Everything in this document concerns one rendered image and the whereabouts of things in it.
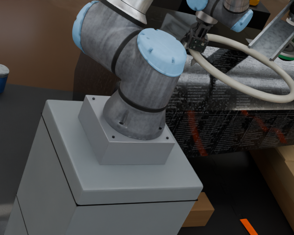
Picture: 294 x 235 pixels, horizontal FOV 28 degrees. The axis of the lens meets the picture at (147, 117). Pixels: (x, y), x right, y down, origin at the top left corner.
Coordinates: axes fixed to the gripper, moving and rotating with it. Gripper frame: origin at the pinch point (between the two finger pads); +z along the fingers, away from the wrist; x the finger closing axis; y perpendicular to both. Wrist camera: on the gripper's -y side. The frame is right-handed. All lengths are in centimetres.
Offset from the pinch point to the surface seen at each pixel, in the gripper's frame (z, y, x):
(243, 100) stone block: 21, -24, 40
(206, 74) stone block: 14.4, -23.2, 17.6
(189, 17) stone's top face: 4, -56, 7
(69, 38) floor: 83, -149, -42
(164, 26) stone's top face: 4.8, -37.2, -6.6
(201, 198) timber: 72, -8, 39
